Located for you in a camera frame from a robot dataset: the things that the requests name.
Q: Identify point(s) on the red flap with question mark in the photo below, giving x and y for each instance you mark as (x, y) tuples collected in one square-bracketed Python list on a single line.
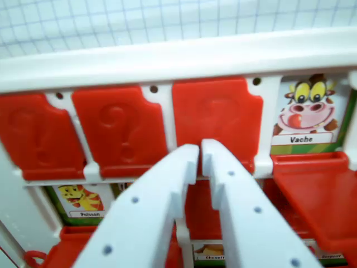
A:
[(120, 128), (315, 190), (69, 243), (36, 134), (202, 212), (217, 111)]

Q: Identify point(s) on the owl picture card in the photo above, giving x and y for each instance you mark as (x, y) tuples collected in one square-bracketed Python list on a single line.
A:
[(209, 252)]

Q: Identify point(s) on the yellow fish picture card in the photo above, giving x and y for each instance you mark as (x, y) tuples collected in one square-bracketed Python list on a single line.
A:
[(81, 201)]

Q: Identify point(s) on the snake picture card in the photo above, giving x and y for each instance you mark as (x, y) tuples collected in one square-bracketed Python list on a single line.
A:
[(330, 252)]

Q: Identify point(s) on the cow picture card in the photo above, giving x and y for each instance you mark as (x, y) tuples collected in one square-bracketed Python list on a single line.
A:
[(306, 117)]

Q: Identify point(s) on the red and white game board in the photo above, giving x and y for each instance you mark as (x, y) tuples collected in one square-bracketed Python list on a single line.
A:
[(178, 60)]

